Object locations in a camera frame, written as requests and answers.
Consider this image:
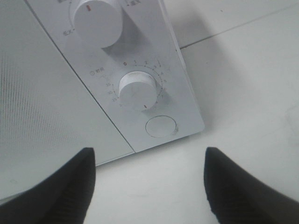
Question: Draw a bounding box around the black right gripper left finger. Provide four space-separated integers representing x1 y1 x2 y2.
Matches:
0 148 96 224

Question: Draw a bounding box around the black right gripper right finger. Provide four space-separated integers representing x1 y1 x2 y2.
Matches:
204 147 299 224

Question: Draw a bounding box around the white lower timer knob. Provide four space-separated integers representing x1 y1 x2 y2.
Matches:
119 71 157 112

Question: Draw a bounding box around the white microwave oven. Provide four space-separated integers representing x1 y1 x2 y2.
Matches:
23 0 206 154

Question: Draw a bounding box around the white upper power knob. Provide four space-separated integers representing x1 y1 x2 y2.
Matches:
71 0 123 48

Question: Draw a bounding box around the white round door button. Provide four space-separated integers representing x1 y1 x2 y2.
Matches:
145 115 178 138

